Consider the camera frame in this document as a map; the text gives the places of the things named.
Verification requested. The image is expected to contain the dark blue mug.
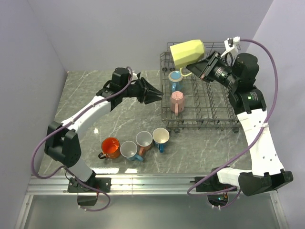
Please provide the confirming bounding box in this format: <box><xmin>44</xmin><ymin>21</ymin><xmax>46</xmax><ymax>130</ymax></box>
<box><xmin>152</xmin><ymin>128</ymin><xmax>170</xmax><ymax>153</ymax></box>

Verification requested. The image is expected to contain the yellow faceted mug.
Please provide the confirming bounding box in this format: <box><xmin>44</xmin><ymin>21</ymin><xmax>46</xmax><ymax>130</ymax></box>
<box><xmin>170</xmin><ymin>40</ymin><xmax>205</xmax><ymax>77</ymax></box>

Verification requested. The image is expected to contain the orange mug black handle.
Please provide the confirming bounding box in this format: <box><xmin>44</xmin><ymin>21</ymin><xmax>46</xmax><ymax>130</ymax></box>
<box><xmin>98</xmin><ymin>137</ymin><xmax>121</xmax><ymax>159</ymax></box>

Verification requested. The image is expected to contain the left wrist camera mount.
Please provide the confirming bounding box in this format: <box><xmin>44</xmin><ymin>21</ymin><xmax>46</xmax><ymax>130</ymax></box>
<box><xmin>132</xmin><ymin>71</ymin><xmax>141</xmax><ymax>81</ymax></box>

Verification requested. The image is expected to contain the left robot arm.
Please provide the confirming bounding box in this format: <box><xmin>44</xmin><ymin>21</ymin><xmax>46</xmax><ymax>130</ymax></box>
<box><xmin>44</xmin><ymin>67</ymin><xmax>163</xmax><ymax>192</ymax></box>

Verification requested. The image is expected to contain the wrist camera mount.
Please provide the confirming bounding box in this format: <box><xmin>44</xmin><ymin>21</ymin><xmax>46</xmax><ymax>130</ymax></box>
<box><xmin>221</xmin><ymin>36</ymin><xmax>240</xmax><ymax>58</ymax></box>
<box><xmin>132</xmin><ymin>71</ymin><xmax>141</xmax><ymax>81</ymax></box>

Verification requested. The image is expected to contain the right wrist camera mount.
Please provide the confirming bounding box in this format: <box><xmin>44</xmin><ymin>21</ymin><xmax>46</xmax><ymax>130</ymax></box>
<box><xmin>221</xmin><ymin>36</ymin><xmax>240</xmax><ymax>58</ymax></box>

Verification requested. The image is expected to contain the wire dish rack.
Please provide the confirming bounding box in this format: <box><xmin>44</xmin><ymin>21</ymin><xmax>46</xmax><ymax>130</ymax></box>
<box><xmin>160</xmin><ymin>50</ymin><xmax>241</xmax><ymax>133</ymax></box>

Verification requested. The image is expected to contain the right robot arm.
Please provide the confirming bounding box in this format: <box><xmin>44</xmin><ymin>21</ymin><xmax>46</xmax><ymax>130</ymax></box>
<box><xmin>186</xmin><ymin>52</ymin><xmax>294</xmax><ymax>196</ymax></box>

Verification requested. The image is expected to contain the pink faceted mug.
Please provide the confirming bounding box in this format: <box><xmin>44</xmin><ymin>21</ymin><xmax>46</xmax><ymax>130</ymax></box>
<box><xmin>170</xmin><ymin>91</ymin><xmax>185</xmax><ymax>116</ymax></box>

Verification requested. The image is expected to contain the light blue floral mug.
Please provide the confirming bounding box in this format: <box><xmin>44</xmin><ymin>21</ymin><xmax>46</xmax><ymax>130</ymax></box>
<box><xmin>120</xmin><ymin>141</ymin><xmax>143</xmax><ymax>162</ymax></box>

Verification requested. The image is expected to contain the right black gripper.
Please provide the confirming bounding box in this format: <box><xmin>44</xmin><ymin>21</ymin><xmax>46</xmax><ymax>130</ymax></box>
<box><xmin>186</xmin><ymin>50</ymin><xmax>239</xmax><ymax>90</ymax></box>

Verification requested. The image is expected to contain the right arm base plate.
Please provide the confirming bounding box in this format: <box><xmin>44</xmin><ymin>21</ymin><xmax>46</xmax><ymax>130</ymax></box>
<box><xmin>195</xmin><ymin>175</ymin><xmax>233</xmax><ymax>192</ymax></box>

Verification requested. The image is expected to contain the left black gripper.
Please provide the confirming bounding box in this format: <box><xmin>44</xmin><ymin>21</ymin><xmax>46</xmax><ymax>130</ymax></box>
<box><xmin>121</xmin><ymin>77</ymin><xmax>164</xmax><ymax>104</ymax></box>

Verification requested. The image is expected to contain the aluminium mounting rail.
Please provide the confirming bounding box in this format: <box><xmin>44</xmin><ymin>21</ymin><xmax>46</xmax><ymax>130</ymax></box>
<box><xmin>26</xmin><ymin>174</ymin><xmax>204</xmax><ymax>196</ymax></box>

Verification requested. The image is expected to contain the salmon floral mug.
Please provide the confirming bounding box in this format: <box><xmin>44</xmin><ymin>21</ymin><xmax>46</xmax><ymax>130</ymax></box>
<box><xmin>136</xmin><ymin>131</ymin><xmax>153</xmax><ymax>156</ymax></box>

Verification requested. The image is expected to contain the blue mug orange interior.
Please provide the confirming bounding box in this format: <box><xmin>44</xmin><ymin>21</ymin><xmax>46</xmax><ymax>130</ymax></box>
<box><xmin>168</xmin><ymin>71</ymin><xmax>183</xmax><ymax>93</ymax></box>

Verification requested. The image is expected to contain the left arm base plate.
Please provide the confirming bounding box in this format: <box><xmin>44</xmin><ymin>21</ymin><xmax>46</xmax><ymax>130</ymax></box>
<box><xmin>67</xmin><ymin>177</ymin><xmax>111</xmax><ymax>193</ymax></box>

